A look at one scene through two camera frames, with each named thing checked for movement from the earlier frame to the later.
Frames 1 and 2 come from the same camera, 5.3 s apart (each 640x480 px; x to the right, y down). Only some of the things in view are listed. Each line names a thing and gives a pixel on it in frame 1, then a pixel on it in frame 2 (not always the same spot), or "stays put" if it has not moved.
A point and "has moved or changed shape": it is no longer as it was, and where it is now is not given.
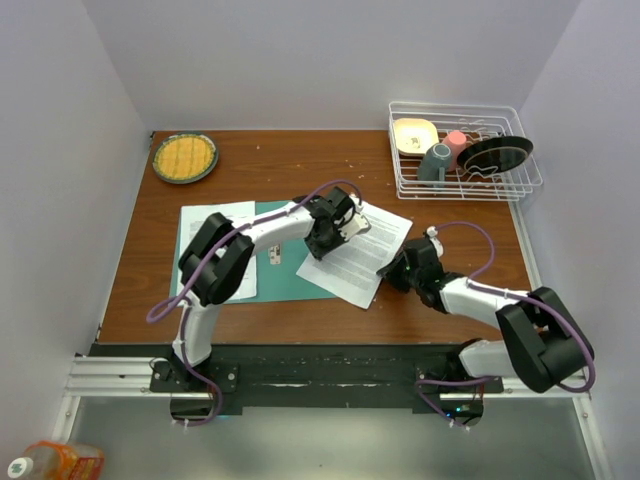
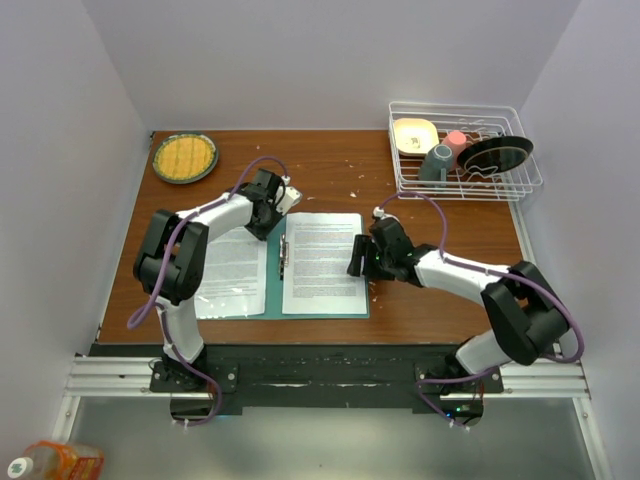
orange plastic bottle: [54, 460] stays put
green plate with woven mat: [185, 158] stays put
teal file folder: [277, 267] → [274, 281]
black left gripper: [320, 253] → [262, 235]
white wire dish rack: [443, 151] stays put
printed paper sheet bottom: [351, 270] has moved or changed shape
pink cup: [455, 140] stays put
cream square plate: [413, 136] stays put
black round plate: [495, 155] stays put
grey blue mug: [434, 162] stays put
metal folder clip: [274, 254] has moved or changed shape
